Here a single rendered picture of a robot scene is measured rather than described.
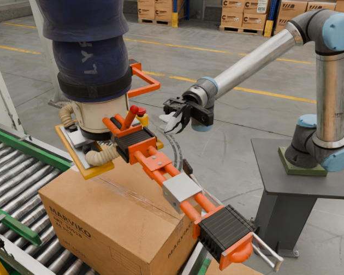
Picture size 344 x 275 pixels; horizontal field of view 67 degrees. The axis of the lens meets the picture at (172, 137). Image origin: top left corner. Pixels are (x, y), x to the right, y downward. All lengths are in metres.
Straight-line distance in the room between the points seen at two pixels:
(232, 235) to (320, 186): 1.17
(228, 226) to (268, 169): 1.14
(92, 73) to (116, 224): 0.57
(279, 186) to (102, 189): 0.93
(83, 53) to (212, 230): 0.54
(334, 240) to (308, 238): 0.20
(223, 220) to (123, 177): 0.76
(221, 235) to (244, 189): 2.04
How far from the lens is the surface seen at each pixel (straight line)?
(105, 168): 0.85
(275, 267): 0.53
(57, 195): 1.22
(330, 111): 1.29
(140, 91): 1.02
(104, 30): 0.74
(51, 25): 0.78
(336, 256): 2.37
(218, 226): 0.52
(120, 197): 1.13
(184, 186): 0.58
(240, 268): 1.44
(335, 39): 1.11
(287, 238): 2.09
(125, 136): 0.74
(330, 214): 2.62
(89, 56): 0.76
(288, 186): 1.56
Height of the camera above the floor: 1.78
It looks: 35 degrees down
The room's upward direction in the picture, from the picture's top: straight up
